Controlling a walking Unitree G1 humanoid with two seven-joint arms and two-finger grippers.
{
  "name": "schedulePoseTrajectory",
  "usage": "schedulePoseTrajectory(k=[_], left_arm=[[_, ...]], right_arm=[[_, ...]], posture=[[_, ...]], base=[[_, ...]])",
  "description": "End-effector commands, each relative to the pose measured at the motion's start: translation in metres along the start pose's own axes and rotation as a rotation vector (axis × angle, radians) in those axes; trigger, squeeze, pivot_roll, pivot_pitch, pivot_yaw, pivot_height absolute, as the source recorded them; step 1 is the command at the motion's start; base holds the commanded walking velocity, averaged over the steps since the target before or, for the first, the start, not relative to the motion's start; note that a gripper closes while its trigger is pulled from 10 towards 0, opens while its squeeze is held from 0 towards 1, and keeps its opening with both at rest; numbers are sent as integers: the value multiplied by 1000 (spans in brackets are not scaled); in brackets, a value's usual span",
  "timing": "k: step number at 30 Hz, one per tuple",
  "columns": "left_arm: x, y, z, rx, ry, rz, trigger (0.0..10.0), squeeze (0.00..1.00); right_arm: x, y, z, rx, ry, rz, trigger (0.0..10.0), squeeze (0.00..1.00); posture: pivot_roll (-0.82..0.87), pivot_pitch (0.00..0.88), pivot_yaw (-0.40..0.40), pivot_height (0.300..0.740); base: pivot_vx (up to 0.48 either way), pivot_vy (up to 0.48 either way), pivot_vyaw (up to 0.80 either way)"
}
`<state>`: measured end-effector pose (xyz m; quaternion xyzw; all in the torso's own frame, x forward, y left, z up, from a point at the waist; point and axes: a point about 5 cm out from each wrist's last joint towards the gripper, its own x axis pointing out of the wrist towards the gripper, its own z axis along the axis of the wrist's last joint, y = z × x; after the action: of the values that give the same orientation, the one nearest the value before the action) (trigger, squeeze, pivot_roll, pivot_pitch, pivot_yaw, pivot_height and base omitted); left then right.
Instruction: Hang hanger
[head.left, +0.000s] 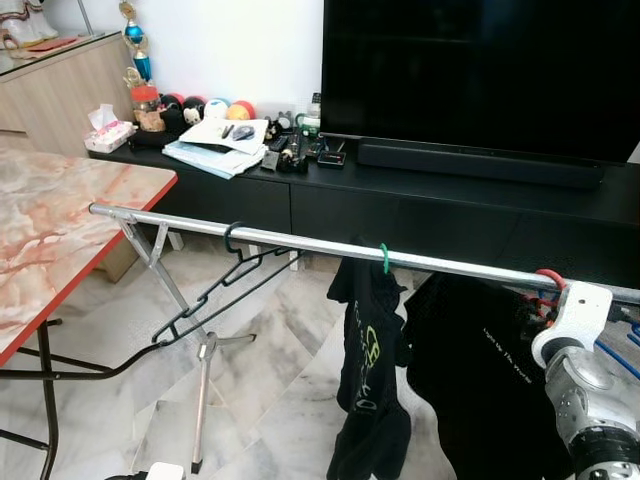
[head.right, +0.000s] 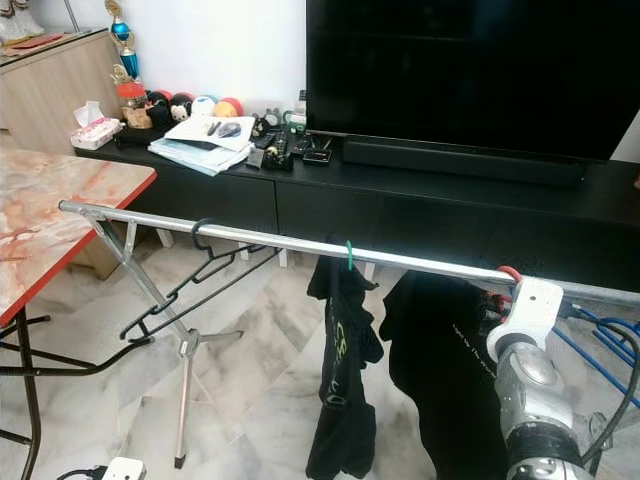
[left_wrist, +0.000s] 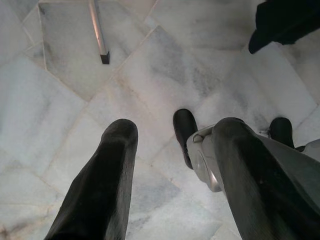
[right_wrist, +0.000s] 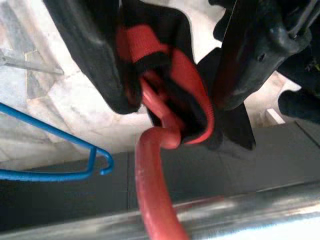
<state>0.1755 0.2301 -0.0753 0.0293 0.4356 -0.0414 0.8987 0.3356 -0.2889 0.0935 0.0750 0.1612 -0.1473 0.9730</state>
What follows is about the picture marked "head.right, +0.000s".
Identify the black shirt with red trim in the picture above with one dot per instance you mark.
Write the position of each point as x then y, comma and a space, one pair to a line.
440, 380

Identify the red plastic clothes hanger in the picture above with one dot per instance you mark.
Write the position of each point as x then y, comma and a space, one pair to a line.
510, 270

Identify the green clothes hanger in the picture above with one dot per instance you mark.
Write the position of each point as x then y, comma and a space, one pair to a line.
350, 256

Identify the blue plastic clothes hanger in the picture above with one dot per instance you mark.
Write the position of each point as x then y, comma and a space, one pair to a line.
585, 357

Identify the marble pattern folding table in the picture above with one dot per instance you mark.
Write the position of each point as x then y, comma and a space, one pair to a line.
60, 220

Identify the pink white tissue box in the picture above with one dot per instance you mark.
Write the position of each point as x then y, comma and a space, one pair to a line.
97, 130

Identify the light wooden sideboard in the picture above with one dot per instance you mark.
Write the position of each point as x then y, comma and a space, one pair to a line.
60, 95

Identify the clear jar with red lid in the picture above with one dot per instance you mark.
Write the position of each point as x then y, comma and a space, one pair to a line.
132, 102

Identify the white porcelain figurine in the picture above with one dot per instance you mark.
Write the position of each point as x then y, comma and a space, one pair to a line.
20, 22

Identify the black mouse ear toys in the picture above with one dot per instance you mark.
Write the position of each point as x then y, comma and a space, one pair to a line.
178, 107

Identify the gold and blue trophy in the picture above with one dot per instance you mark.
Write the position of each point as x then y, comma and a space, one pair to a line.
122, 30

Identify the teal and white ball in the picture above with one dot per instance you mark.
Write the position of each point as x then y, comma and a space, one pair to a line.
204, 105

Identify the dark computer mouse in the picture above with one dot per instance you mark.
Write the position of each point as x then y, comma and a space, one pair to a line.
230, 129

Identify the orange and red ball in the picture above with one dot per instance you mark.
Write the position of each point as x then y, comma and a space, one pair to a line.
228, 107

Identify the clear bottle with green label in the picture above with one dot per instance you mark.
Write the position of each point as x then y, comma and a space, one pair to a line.
300, 112

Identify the black low television console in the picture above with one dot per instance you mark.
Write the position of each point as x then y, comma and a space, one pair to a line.
390, 210

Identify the black soundbar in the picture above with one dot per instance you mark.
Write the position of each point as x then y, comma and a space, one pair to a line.
460, 162

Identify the black flat screen television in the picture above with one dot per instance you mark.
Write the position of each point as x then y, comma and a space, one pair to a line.
460, 70

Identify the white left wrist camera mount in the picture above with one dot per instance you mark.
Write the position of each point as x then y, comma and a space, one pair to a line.
125, 470

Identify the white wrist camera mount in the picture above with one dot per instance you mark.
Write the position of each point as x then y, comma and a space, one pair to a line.
530, 310
125, 470

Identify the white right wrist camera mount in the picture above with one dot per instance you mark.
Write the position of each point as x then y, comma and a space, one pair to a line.
530, 310

